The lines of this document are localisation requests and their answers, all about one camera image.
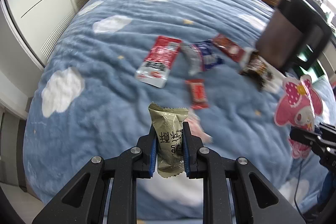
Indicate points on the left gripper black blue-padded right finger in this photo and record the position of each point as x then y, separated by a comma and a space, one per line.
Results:
234, 191

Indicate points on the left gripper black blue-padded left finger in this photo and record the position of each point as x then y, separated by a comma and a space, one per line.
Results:
104, 190

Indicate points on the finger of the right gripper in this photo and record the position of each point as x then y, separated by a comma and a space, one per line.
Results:
304, 137
327, 130

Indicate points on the pink cartoon snack packet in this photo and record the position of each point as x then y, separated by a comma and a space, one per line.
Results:
299, 105

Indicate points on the olive green snack packet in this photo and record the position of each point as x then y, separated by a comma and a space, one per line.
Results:
168, 125

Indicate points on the brown black snack packet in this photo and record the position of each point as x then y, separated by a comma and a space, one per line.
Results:
265, 76

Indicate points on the pink striped candy packet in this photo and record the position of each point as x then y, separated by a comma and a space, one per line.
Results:
195, 127

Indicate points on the dark red sauce packet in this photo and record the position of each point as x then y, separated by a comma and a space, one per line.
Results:
230, 48

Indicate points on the small red candy bar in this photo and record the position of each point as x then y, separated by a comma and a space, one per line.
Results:
198, 94

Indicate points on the silver blue snack packet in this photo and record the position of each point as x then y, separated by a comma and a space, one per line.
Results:
201, 56

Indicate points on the large red white snack bag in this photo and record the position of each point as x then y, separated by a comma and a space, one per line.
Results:
156, 67

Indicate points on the blue cloud-pattern blanket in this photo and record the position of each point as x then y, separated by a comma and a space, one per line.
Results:
91, 100

